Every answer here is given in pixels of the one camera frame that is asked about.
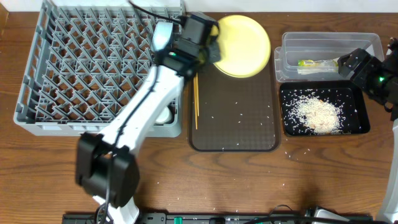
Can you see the grey dish rack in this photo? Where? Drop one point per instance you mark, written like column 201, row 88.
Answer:
column 85, row 63

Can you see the brown serving tray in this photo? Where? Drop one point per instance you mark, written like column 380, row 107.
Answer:
column 235, row 114

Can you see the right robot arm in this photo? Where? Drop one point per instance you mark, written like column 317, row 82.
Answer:
column 386, row 96

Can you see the black waste tray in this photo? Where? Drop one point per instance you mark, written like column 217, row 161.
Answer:
column 341, row 93

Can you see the clear plastic bin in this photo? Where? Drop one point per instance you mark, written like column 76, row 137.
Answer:
column 319, row 46

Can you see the pile of rice waste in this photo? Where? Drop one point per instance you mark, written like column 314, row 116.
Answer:
column 318, row 116

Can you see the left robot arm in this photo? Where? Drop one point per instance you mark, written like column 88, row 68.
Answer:
column 106, row 165

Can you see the yellow plate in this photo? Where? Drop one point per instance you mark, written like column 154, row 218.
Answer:
column 245, row 47

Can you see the white paper cup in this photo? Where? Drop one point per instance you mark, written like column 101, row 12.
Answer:
column 165, row 117

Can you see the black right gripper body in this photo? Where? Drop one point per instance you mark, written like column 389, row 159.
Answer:
column 371, row 74

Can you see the wooden chopstick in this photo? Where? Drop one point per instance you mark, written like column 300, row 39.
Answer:
column 197, row 95
column 195, row 108

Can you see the light blue bowl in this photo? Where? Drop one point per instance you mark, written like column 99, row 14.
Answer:
column 161, row 36

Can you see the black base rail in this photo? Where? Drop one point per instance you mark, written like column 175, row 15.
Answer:
column 229, row 218

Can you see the green white snack wrapper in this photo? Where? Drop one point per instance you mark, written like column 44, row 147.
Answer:
column 318, row 63

